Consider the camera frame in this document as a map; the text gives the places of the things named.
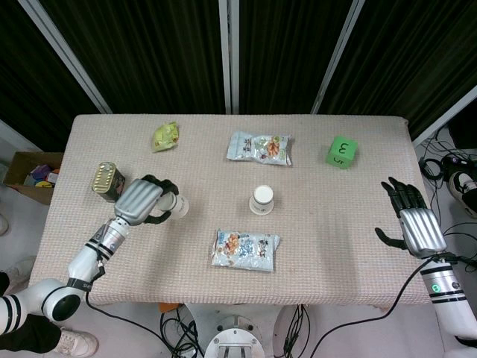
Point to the dark green tin can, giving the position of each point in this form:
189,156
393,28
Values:
106,179

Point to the beige woven tablecloth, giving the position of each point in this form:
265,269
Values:
149,261

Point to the dark curtain panel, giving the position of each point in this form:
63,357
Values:
149,48
410,48
287,48
22,74

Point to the small silver peanut snack bag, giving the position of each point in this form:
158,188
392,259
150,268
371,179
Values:
257,149

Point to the black trouser leg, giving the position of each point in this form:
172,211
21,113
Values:
30,335

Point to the green snack bag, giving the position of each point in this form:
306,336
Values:
165,137

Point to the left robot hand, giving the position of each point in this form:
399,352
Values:
136,201

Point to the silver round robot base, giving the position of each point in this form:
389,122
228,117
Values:
234,335

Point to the large silver peanut snack bag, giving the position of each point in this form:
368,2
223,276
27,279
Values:
246,253

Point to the grey partition frame post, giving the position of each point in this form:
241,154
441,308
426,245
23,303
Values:
229,56
337,56
443,115
67,56

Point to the black and white sneaker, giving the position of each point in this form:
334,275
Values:
462,190

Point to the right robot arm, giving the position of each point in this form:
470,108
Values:
447,291

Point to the brown cardboard box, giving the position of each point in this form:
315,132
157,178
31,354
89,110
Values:
16,168

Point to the green foam number cube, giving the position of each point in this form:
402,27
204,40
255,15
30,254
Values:
341,153

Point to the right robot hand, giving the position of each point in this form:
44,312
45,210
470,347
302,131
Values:
421,231

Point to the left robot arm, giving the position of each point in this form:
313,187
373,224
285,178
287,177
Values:
85,261

